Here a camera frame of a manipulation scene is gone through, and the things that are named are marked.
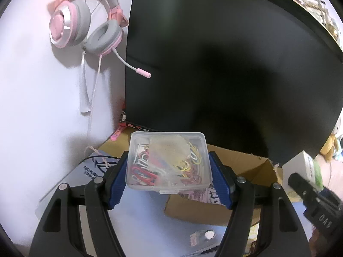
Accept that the pink printed packet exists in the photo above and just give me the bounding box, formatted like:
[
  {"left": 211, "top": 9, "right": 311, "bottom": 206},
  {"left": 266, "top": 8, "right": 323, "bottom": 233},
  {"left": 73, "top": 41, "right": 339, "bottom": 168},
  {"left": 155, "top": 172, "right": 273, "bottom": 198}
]
[{"left": 179, "top": 185, "right": 226, "bottom": 205}]

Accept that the pink pen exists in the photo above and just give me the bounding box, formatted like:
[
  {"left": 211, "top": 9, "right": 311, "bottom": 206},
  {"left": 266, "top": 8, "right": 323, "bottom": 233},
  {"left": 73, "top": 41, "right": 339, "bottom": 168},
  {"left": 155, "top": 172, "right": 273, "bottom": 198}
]
[{"left": 110, "top": 127, "right": 126, "bottom": 141}]

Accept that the cluttered shelf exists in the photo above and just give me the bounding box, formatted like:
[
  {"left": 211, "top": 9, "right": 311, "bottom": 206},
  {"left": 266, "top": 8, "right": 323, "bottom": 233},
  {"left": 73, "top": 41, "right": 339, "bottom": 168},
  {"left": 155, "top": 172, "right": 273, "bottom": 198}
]
[{"left": 249, "top": 0, "right": 343, "bottom": 51}]

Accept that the small clear packet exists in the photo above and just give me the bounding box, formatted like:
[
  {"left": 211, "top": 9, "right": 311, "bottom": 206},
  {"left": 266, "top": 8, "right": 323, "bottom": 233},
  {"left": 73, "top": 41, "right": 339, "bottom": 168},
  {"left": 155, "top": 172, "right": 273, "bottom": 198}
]
[{"left": 190, "top": 232, "right": 206, "bottom": 248}]

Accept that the pink grey headset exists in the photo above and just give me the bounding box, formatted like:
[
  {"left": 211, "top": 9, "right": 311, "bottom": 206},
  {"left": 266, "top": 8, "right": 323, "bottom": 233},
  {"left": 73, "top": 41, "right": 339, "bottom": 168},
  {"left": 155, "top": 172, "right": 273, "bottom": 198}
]
[{"left": 49, "top": 0, "right": 152, "bottom": 79}]

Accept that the white headset strap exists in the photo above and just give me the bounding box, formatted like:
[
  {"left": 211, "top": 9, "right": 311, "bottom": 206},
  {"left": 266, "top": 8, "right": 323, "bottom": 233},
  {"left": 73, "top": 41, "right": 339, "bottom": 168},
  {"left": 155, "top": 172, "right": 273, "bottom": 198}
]
[{"left": 80, "top": 49, "right": 91, "bottom": 114}]

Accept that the grey logo mouse pad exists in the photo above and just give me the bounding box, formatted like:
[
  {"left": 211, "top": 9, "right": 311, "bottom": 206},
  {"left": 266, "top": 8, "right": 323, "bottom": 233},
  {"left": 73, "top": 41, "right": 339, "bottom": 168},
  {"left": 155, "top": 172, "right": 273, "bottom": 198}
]
[{"left": 40, "top": 155, "right": 233, "bottom": 257}]

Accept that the brown cardboard box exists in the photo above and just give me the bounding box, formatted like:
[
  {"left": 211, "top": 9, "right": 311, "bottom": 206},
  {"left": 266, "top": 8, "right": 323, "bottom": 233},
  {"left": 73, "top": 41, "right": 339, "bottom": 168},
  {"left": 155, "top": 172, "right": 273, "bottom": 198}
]
[{"left": 163, "top": 143, "right": 284, "bottom": 227}]

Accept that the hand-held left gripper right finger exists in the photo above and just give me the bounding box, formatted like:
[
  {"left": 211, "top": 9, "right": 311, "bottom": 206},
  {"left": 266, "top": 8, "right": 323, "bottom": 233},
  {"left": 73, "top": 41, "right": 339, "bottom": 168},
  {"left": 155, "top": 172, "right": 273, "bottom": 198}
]
[{"left": 209, "top": 151, "right": 308, "bottom": 257}]

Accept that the black computer monitor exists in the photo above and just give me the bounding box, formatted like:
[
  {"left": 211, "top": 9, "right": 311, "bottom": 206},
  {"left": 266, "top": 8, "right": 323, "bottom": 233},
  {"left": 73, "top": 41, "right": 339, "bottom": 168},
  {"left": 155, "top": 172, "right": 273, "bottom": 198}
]
[{"left": 125, "top": 0, "right": 343, "bottom": 165}]

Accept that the clear box of paper clips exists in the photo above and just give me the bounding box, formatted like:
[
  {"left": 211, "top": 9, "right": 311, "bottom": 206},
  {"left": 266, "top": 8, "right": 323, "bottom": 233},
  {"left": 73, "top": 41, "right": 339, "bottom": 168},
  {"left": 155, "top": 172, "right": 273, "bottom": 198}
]
[{"left": 125, "top": 132, "right": 213, "bottom": 194}]

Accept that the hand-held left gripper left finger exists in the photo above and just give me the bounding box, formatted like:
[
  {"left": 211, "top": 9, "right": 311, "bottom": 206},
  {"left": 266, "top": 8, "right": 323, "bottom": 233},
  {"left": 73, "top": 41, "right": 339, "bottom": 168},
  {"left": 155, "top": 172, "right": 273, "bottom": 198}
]
[{"left": 29, "top": 151, "right": 129, "bottom": 257}]

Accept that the white green small box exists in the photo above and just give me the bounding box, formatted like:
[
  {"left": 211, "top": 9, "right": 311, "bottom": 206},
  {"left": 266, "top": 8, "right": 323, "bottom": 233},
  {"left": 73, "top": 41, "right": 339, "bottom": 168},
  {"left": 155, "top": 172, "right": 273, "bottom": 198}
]
[{"left": 281, "top": 151, "right": 325, "bottom": 193}]

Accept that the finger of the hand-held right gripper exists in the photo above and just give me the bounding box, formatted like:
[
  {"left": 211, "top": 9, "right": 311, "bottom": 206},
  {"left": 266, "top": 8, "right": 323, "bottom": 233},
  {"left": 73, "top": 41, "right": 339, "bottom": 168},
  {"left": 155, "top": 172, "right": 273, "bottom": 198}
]
[{"left": 288, "top": 173, "right": 322, "bottom": 206}]

